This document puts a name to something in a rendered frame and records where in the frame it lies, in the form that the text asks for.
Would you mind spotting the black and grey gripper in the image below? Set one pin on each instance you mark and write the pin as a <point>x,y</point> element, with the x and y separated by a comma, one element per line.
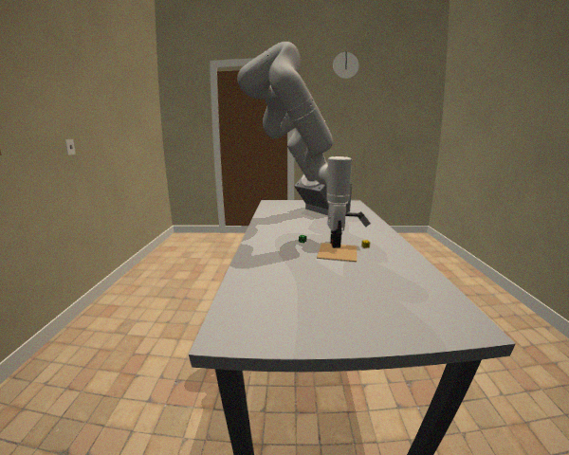
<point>335,221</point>

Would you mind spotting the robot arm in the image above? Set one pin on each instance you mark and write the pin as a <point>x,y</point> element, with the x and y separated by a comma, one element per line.
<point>288,98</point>

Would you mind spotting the orange mat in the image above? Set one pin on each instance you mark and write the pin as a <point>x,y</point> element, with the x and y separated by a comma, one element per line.
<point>344,253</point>

